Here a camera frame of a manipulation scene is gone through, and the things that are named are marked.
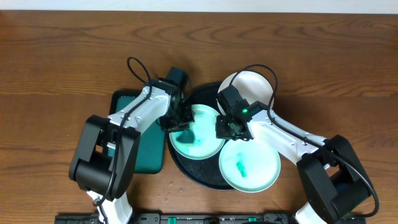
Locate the green wet sponge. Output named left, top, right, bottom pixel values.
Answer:
left=176, top=129, right=195, bottom=146

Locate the mint plate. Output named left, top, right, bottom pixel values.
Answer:
left=169, top=104, right=225, bottom=160
left=219, top=140, right=281, bottom=193

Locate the white plate with green stain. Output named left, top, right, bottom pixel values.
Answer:
left=232, top=71, right=273, bottom=105

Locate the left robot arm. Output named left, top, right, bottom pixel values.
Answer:
left=69, top=67, right=193, bottom=223

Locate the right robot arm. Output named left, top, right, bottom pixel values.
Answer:
left=216, top=99, right=379, bottom=223

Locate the black rectangular sponge tray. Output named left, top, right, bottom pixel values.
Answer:
left=109, top=90, right=165, bottom=174

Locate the round black tray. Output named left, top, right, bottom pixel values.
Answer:
left=167, top=83, right=236, bottom=190

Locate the mint plate front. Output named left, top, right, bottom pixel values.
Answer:
left=219, top=140, right=281, bottom=193

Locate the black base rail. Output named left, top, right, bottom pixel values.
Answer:
left=54, top=212, right=367, bottom=224

